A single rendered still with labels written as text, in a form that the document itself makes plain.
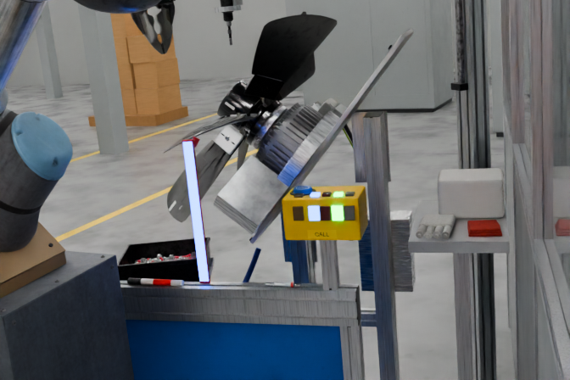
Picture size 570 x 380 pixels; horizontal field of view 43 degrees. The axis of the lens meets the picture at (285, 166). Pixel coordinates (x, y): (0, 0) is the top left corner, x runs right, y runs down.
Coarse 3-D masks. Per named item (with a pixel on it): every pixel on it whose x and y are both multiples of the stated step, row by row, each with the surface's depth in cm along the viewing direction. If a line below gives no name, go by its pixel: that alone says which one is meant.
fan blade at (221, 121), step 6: (216, 120) 180; (222, 120) 177; (228, 120) 176; (234, 120) 162; (240, 120) 165; (204, 126) 174; (210, 126) 170; (216, 126) 163; (192, 132) 174; (198, 132) 168; (204, 132) 164; (186, 138) 168; (174, 144) 170; (168, 150) 169
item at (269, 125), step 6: (282, 108) 193; (276, 114) 191; (282, 114) 196; (270, 120) 190; (276, 120) 192; (264, 126) 192; (270, 126) 190; (264, 132) 190; (258, 138) 192; (264, 138) 195; (258, 144) 193
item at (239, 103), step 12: (240, 84) 193; (228, 96) 191; (240, 96) 192; (252, 96) 192; (228, 108) 192; (240, 108) 191; (252, 108) 191; (264, 108) 194; (276, 108) 191; (252, 120) 193; (264, 120) 189; (252, 132) 191; (252, 144) 197
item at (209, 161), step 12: (216, 144) 198; (204, 156) 199; (216, 156) 196; (228, 156) 194; (204, 168) 196; (216, 168) 194; (180, 180) 204; (204, 180) 194; (180, 192) 199; (204, 192) 192; (168, 204) 202; (180, 204) 195; (180, 216) 192
